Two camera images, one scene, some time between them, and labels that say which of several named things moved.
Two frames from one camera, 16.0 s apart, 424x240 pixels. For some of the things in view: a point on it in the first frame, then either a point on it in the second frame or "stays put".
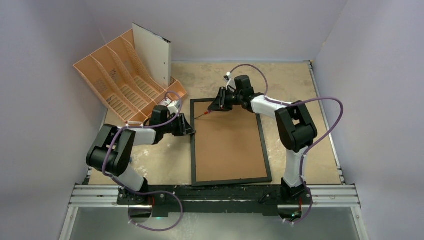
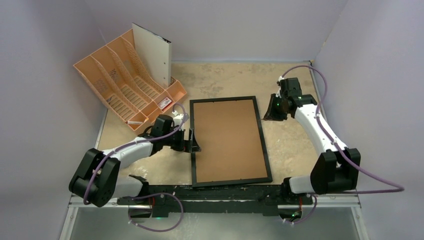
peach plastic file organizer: [114, 73] stays put
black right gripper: [223, 100] -> [276, 108]
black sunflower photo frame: [227, 147] stays put
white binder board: [154, 53] stays put
